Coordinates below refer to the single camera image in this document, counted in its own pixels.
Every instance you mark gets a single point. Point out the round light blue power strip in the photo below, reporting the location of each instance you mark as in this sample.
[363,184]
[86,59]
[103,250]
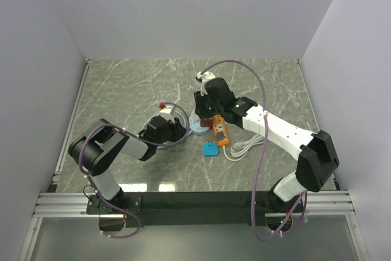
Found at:
[196,128]

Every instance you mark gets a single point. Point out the aluminium rail frame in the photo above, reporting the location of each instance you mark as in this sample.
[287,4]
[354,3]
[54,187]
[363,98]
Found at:
[328,218]

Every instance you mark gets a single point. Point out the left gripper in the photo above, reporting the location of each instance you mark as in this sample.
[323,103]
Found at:
[179,129]

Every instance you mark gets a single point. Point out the red cube socket adapter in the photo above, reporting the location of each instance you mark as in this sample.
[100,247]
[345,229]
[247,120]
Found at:
[207,123]

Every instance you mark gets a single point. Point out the black base beam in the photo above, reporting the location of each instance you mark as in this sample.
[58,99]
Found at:
[193,208]

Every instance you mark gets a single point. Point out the blue square adapter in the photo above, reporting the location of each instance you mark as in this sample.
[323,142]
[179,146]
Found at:
[210,149]

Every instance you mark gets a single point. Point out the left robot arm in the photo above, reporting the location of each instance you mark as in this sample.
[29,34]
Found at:
[96,149]

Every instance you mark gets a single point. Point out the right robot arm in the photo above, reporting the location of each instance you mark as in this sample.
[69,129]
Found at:
[315,153]

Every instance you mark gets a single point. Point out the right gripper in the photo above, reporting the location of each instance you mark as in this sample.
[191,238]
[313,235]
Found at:
[200,109]

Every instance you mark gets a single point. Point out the orange power strip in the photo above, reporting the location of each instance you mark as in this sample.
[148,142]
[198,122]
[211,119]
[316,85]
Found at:
[220,131]

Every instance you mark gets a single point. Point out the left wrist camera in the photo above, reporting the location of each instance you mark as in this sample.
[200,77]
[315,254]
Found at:
[167,112]

